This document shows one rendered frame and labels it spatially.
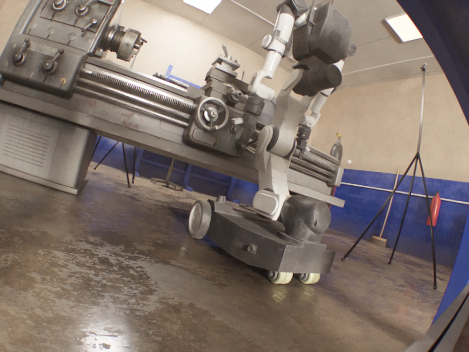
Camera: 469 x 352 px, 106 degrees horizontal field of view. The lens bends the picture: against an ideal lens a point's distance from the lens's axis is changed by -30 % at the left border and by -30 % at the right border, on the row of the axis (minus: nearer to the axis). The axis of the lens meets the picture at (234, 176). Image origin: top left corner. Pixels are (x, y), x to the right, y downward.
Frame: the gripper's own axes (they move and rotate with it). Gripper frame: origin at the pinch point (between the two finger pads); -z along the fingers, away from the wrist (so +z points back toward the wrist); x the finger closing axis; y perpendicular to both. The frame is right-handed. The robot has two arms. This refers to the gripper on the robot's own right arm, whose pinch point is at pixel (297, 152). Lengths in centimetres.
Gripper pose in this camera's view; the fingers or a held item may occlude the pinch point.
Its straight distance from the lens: 173.6
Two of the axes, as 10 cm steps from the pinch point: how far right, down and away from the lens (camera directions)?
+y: -9.3, -1.1, -3.4
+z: 2.4, -9.0, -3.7
